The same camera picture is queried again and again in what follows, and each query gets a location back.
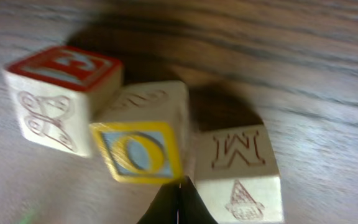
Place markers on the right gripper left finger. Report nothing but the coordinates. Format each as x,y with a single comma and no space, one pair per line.
164,207

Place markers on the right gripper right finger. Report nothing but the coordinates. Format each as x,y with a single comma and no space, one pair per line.
191,208

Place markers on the blue label wooden block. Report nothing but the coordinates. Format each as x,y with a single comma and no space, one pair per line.
237,176

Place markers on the yellow letter wooden block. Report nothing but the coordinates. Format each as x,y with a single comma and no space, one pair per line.
144,132

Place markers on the red label wooden block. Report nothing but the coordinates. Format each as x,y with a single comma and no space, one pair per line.
57,91

